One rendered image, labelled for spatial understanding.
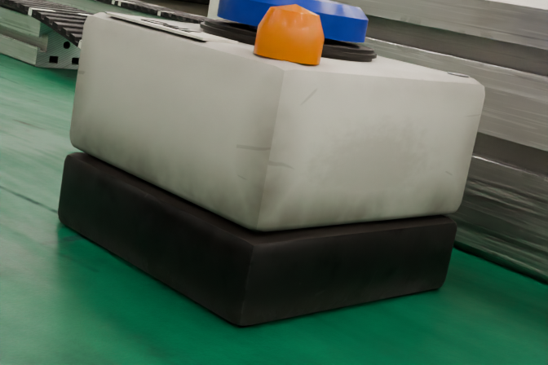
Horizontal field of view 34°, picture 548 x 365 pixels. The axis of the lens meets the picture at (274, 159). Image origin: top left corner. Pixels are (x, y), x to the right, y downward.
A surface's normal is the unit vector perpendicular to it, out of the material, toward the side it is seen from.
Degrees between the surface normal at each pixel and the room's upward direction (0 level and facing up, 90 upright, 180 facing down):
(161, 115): 90
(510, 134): 90
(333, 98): 90
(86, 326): 0
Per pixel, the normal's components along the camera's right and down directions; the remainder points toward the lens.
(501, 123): -0.71, 0.01
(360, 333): 0.17, -0.97
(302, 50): 0.36, 0.25
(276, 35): -0.40, 0.11
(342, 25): 0.62, 0.25
